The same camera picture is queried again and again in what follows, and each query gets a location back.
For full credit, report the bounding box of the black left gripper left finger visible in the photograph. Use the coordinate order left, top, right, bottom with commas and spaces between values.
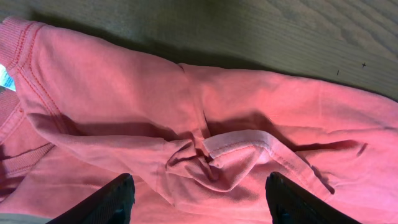
47, 173, 135, 224

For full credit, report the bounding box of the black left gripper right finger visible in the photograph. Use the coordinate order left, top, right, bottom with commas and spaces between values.
265, 172, 359, 224

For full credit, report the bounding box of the orange printed t-shirt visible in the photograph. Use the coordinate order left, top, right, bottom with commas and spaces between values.
1, 17, 397, 223

